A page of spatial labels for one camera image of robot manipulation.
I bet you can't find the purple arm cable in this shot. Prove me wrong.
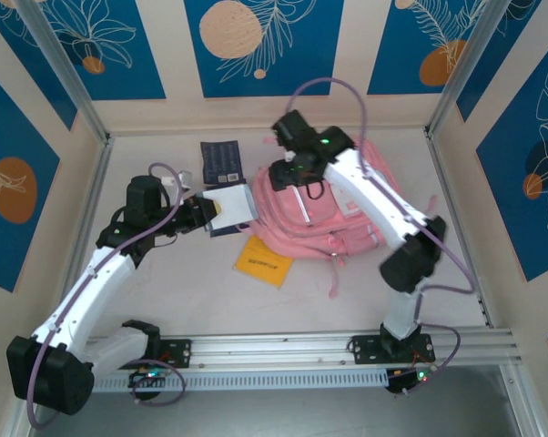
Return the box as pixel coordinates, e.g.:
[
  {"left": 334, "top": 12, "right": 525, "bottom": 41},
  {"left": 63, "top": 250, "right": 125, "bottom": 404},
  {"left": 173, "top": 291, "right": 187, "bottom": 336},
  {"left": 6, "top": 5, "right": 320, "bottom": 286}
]
[
  {"left": 25, "top": 162, "right": 188, "bottom": 430},
  {"left": 288, "top": 76, "right": 478, "bottom": 398}
]

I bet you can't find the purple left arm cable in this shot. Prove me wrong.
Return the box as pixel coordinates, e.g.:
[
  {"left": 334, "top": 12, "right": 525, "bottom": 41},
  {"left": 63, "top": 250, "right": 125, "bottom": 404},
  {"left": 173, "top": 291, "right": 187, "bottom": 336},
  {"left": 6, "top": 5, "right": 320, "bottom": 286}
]
[{"left": 25, "top": 162, "right": 188, "bottom": 430}]

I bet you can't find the pink backpack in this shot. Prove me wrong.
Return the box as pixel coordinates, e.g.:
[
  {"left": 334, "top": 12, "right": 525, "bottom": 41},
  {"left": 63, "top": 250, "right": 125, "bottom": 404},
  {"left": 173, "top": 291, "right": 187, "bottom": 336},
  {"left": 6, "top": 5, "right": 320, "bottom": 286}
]
[{"left": 241, "top": 134, "right": 439, "bottom": 300}]

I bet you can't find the yellow notebook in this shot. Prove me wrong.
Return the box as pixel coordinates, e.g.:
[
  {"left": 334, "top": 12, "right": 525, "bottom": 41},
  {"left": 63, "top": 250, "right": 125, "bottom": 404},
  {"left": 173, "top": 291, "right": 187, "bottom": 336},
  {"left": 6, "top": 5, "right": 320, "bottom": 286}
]
[{"left": 234, "top": 234, "right": 295, "bottom": 290}]

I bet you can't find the aluminium side rail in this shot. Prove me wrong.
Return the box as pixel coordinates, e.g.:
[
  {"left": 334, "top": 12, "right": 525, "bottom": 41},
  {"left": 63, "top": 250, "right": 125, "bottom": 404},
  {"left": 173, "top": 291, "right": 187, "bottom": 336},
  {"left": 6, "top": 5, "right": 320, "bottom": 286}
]
[
  {"left": 423, "top": 127, "right": 543, "bottom": 437},
  {"left": 7, "top": 134, "right": 116, "bottom": 437}
]

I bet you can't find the navy notebook cream edge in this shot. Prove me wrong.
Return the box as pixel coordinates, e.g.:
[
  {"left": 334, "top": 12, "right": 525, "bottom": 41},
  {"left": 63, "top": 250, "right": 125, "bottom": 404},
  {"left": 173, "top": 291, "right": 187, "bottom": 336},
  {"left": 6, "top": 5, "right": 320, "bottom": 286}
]
[{"left": 208, "top": 221, "right": 252, "bottom": 239}]

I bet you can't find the aluminium frame post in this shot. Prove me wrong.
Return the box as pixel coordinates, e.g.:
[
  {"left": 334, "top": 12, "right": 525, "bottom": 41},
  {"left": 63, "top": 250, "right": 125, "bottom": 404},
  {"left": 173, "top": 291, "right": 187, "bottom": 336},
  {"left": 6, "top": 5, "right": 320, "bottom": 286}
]
[
  {"left": 426, "top": 0, "right": 516, "bottom": 140},
  {"left": 15, "top": 0, "right": 111, "bottom": 146}
]

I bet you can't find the navy printed booklet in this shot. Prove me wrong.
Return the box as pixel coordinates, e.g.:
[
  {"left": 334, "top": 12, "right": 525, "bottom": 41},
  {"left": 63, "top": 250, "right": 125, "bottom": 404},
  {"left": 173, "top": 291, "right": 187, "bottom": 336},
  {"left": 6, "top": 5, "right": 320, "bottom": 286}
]
[{"left": 199, "top": 140, "right": 245, "bottom": 187}]

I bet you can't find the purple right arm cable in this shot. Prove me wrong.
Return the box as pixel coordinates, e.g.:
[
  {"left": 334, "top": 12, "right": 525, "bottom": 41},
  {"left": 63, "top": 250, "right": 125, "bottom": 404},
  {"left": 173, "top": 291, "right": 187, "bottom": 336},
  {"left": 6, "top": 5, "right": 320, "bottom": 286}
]
[{"left": 288, "top": 76, "right": 478, "bottom": 398}]

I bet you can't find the white slotted cable duct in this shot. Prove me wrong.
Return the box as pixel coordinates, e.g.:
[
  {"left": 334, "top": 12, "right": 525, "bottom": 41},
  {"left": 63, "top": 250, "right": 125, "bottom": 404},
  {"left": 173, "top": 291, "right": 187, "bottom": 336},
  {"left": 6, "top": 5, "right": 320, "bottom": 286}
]
[{"left": 89, "top": 367, "right": 391, "bottom": 393}]

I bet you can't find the white grey-spined notebook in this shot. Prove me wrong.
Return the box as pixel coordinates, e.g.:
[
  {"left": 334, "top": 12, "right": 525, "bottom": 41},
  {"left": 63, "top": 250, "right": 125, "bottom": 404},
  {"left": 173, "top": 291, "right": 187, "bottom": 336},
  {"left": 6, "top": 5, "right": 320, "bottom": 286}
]
[{"left": 204, "top": 183, "right": 259, "bottom": 234}]

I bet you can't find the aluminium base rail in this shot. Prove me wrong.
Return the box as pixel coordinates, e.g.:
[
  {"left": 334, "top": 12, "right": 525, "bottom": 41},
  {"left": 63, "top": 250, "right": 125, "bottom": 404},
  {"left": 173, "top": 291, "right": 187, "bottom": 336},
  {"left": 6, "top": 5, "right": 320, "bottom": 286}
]
[{"left": 86, "top": 328, "right": 524, "bottom": 373}]

